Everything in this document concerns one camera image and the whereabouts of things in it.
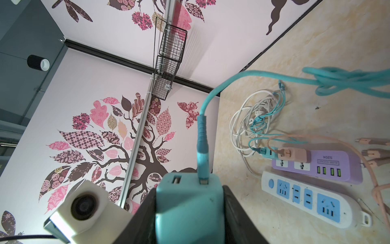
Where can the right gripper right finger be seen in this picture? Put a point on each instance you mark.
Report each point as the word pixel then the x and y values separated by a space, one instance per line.
pixel 239 228

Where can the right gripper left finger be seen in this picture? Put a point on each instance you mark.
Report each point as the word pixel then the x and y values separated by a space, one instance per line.
pixel 141 228

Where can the dark teal charger plug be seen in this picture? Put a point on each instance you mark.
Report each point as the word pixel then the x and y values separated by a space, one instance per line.
pixel 188 212

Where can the light teal charger plug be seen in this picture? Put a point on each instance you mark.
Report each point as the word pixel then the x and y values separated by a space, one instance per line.
pixel 265 152

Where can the pink charger plug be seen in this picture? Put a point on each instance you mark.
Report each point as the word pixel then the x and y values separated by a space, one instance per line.
pixel 294 154

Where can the white blue power strip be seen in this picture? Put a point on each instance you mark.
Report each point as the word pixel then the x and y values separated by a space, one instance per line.
pixel 334 208

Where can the purple power strip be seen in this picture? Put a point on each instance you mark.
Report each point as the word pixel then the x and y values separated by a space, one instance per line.
pixel 333 165

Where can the black ceiling spotlight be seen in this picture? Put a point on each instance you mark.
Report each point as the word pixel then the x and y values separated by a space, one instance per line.
pixel 38 63

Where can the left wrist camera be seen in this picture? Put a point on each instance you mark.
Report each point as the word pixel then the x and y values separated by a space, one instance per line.
pixel 87 216

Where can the black wire basket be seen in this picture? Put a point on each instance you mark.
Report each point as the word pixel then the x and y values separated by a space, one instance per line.
pixel 168 52

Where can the back aluminium rail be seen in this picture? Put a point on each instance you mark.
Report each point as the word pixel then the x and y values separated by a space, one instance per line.
pixel 169 11

